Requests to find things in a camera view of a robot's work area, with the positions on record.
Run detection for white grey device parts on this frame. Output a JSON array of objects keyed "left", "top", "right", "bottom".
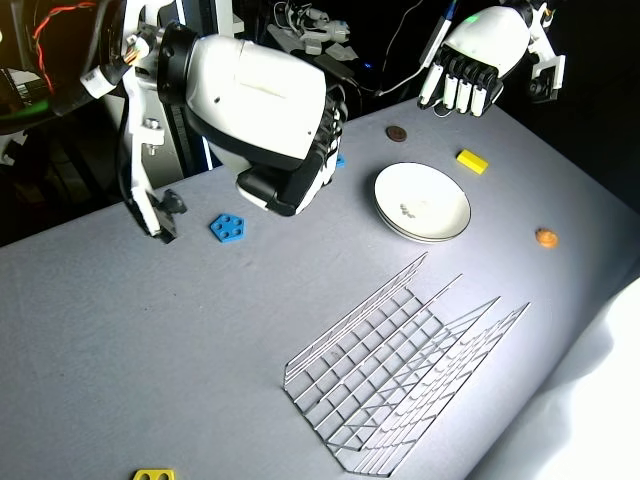
[{"left": 267, "top": 0, "right": 359, "bottom": 64}]

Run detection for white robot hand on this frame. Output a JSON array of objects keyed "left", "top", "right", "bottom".
[
  {"left": 183, "top": 33, "right": 347, "bottom": 218},
  {"left": 417, "top": 5, "right": 532, "bottom": 118}
]

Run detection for grey cable adapter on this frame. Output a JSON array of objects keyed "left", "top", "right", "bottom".
[{"left": 419, "top": 12, "right": 454, "bottom": 71}]

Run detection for wire dish rack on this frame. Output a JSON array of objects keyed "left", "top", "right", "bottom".
[{"left": 282, "top": 252, "right": 531, "bottom": 476}]

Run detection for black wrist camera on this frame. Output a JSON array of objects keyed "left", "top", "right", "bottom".
[
  {"left": 149, "top": 188, "right": 189, "bottom": 245},
  {"left": 527, "top": 64, "right": 567, "bottom": 104}
]

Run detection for black power adapter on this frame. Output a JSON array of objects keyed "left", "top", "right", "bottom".
[{"left": 314, "top": 52, "right": 361, "bottom": 84}]

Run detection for white robot body column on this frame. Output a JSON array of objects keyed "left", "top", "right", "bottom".
[{"left": 134, "top": 0, "right": 246, "bottom": 186}]

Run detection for blue pentagon block with holes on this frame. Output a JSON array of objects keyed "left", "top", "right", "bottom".
[{"left": 209, "top": 213, "right": 247, "bottom": 245}]

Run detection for yellow rectangular block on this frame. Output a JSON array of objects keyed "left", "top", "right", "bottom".
[{"left": 455, "top": 148, "right": 489, "bottom": 175}]

